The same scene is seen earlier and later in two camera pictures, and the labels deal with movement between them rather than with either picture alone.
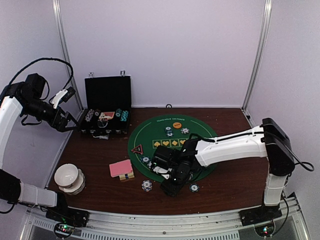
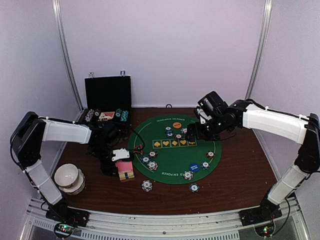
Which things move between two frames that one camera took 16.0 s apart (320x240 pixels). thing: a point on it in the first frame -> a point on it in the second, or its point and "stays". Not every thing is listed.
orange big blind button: x=177 y=125 stays
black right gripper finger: x=171 y=187 -> x=192 y=133
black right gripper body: x=180 y=176 -> x=215 y=127
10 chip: x=184 y=130 stays
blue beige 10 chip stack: x=147 y=185 stays
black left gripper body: x=52 y=121 -> x=105 y=168
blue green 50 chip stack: x=194 y=187 stays
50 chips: x=169 y=131 stays
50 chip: x=145 y=159 stays
